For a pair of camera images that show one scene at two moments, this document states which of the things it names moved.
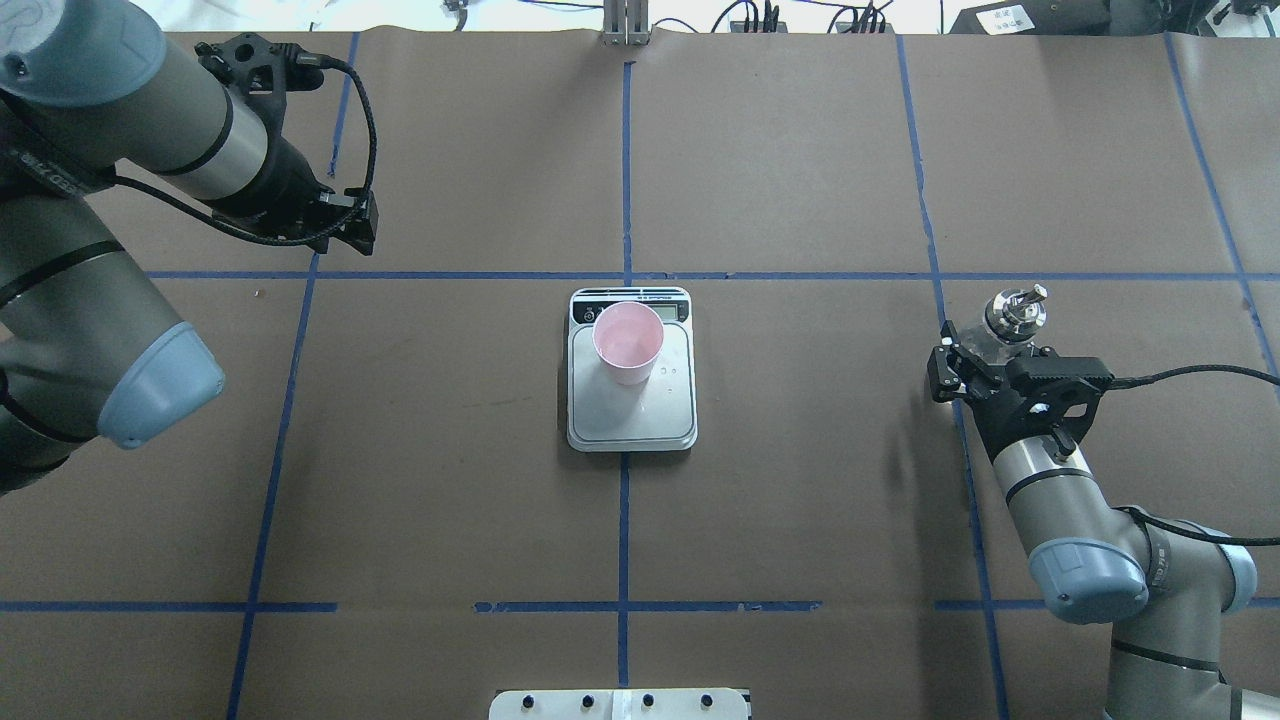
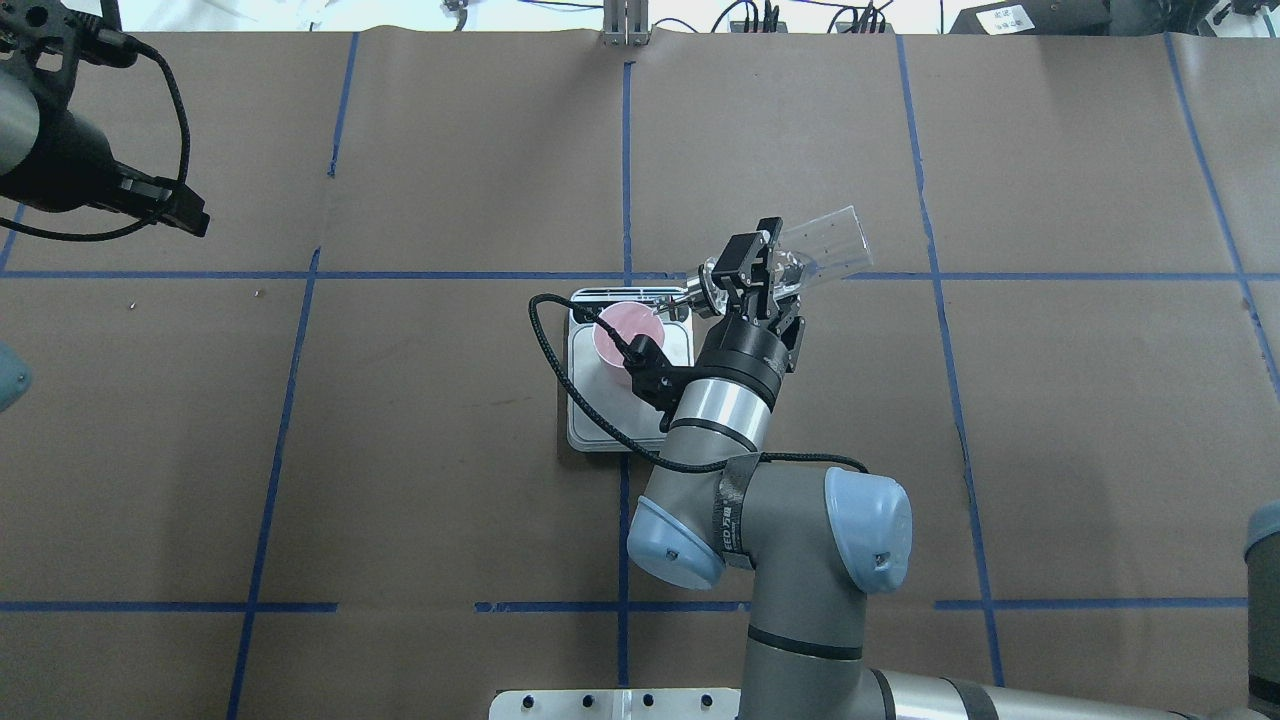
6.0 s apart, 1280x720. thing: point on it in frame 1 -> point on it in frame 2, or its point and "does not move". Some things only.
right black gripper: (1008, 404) -> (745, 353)
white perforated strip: (618, 704) does not move
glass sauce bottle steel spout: (1013, 316) -> (810, 252)
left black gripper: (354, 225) -> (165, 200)
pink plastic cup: (628, 337) does not move
